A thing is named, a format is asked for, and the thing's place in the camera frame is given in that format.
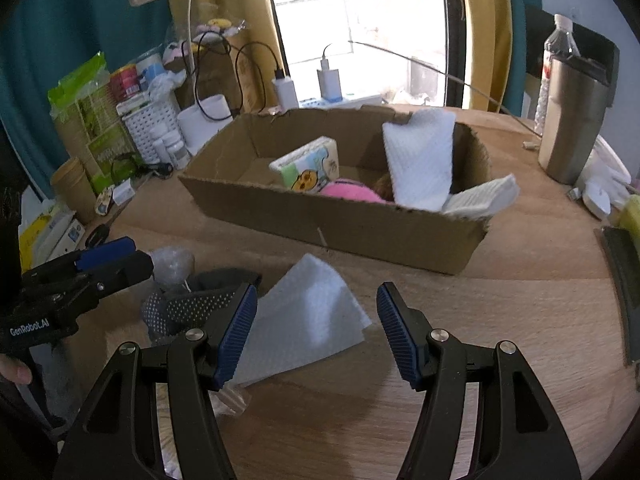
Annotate blue white charger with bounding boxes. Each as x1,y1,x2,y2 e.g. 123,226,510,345
317,67,343,100

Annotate stack of tan paper cups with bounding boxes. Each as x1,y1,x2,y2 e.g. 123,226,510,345
50,156,98,226

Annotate white perforated basket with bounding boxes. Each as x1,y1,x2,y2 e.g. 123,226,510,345
116,95,182,163

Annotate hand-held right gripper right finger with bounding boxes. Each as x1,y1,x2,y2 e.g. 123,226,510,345
376,281,583,480

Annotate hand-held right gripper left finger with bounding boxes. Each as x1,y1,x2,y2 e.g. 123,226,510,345
52,282,259,480

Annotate black charger cable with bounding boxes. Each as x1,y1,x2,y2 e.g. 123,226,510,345
192,35,286,123

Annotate yellow packet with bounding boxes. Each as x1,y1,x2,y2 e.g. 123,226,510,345
19,202,56,267

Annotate person's left hand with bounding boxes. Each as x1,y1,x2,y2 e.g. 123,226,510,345
0,353,32,386

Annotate white plastic container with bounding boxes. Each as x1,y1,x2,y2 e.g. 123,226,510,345
575,135,633,196

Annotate white round device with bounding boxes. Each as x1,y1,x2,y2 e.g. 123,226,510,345
582,180,612,221

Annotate clear water bottle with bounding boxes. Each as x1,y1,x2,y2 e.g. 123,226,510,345
534,14,581,131

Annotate black monitor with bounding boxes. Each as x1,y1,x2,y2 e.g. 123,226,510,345
524,5,621,108

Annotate bag of plush toys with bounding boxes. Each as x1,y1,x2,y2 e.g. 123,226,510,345
165,17,248,72

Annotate red can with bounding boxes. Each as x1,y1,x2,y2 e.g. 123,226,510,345
110,65,143,103

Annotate green bag of paper cups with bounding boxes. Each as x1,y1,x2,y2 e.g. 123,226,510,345
47,51,143,196

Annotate steel tumbler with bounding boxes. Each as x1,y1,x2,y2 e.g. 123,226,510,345
538,55,617,186

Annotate black phone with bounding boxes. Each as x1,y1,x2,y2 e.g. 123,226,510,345
595,226,640,366

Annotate white paper towel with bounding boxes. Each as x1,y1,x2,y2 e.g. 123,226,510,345
442,174,521,218
232,253,373,388
382,109,457,211

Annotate white power strip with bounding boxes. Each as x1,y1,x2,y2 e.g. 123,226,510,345
299,92,383,110

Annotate small green object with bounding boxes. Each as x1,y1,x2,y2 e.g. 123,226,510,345
111,152,146,183

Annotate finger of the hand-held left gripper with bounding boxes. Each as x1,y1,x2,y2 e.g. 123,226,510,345
22,236,137,281
87,251,154,295

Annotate brown plush toy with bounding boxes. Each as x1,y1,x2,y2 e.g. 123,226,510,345
372,172,401,204

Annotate white packet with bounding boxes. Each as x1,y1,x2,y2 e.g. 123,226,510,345
47,217,86,258

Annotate black scissors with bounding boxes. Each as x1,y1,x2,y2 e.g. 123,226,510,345
84,205,126,250

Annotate yellow tissue pack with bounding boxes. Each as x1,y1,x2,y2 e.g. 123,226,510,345
617,195,640,246

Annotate clear plastic bag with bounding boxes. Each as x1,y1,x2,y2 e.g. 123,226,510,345
150,246,196,288

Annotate white pill bottle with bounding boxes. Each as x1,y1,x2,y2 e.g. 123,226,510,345
162,132,192,170
150,125,173,163

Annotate blue white container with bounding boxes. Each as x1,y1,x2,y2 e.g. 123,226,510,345
136,52,166,85

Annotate yellow curtain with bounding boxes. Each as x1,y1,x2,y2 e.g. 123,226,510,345
167,0,293,111
457,0,516,111

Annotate duck print tissue pack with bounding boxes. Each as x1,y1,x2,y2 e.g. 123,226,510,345
269,136,342,194

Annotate grey charger cable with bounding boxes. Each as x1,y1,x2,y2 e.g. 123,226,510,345
322,40,543,138

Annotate cardboard box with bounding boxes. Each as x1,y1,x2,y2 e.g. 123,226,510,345
177,105,493,276

